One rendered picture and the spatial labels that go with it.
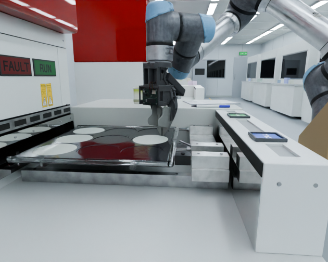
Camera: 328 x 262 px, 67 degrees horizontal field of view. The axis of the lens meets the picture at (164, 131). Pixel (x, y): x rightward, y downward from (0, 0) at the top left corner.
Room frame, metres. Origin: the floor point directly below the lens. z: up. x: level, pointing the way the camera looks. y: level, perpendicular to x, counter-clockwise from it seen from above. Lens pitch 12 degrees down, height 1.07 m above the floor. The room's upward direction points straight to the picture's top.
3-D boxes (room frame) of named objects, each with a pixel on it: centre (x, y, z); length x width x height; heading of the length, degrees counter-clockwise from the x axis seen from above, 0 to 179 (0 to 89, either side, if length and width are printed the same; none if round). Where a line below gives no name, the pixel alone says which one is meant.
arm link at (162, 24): (0.72, 0.01, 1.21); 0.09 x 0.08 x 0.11; 106
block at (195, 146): (0.60, -0.11, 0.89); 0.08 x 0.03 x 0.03; 85
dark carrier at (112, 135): (0.68, 0.15, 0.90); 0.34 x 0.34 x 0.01; 85
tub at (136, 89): (1.04, 0.09, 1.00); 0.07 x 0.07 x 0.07; 89
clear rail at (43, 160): (0.50, 0.16, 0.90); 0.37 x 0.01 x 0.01; 85
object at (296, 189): (0.58, -0.21, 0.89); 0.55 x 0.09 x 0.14; 175
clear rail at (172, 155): (0.67, -0.03, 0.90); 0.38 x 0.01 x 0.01; 175
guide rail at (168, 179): (0.56, 0.10, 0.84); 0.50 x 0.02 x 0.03; 85
